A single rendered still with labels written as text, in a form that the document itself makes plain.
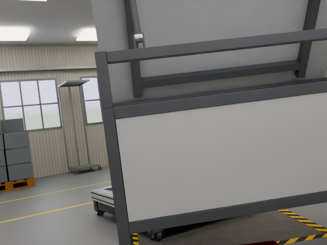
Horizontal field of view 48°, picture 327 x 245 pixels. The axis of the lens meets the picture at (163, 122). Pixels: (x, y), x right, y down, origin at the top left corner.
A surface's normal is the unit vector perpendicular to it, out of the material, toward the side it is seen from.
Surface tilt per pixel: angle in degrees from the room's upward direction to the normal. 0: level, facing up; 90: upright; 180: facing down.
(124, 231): 90
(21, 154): 90
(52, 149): 90
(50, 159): 90
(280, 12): 127
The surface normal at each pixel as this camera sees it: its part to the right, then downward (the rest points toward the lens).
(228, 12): 0.16, 0.57
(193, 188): 0.11, -0.04
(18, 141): 0.48, -0.08
